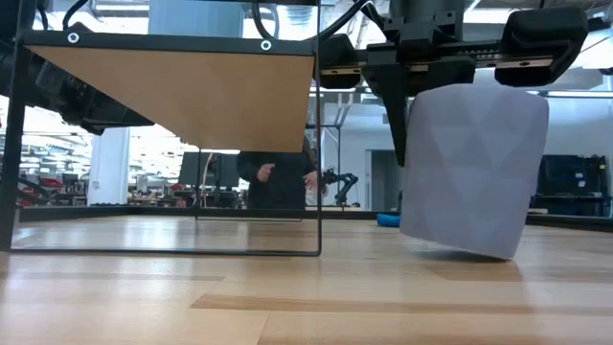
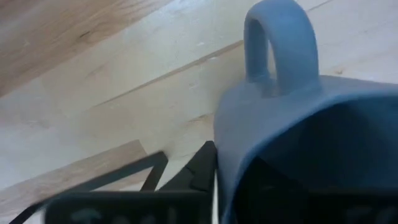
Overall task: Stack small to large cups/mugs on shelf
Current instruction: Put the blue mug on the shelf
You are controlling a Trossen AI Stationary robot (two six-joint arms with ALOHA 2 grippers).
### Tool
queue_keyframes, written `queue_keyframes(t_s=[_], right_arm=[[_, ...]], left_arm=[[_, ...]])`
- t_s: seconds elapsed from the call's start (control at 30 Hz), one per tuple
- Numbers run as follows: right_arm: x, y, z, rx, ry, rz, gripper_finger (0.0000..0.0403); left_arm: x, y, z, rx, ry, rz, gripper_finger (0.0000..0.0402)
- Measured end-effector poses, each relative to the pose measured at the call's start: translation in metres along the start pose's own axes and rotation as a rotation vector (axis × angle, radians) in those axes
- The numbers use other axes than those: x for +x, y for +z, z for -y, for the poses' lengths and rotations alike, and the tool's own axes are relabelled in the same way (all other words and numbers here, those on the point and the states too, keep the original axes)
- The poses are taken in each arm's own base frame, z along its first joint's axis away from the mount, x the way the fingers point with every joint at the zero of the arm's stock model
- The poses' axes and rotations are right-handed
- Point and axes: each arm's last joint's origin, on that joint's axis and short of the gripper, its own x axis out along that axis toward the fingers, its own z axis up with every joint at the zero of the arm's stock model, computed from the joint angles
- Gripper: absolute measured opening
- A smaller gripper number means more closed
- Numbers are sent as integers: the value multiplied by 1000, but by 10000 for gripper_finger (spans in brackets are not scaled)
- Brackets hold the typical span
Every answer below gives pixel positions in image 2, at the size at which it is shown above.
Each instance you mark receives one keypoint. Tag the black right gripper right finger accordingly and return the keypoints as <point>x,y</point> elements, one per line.
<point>311,205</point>

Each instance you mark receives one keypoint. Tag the grey-blue faceted mug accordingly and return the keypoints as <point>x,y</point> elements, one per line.
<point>280,118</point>

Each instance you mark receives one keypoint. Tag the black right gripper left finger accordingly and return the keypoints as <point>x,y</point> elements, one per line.
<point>186,193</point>

